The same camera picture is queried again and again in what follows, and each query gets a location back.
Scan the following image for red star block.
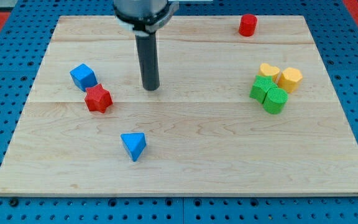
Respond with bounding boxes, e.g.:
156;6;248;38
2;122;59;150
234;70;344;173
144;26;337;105
85;83;113;113

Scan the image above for green star block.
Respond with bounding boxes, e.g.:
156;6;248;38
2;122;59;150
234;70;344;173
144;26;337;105
249;75;278;104

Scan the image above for blue triangle block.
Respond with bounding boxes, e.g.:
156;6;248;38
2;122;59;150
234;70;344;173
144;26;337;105
121;133;147;162

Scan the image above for wooden board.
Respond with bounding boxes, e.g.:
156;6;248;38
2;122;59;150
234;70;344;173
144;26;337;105
0;16;358;197

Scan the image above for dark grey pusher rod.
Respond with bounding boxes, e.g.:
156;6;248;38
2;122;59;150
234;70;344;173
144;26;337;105
135;33;160;91

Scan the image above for yellow heart block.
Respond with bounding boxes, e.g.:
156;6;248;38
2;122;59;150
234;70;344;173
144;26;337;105
258;63;281;82

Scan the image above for green cylinder block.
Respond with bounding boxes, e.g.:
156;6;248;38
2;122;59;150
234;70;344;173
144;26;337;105
263;88;288;114

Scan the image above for blue cube block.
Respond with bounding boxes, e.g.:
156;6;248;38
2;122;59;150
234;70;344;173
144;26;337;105
70;63;98;91

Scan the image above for red cylinder block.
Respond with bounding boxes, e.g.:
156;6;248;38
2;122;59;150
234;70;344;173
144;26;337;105
239;14;258;37

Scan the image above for yellow hexagon block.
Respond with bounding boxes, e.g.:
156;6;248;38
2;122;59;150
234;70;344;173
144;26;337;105
277;67;303;93

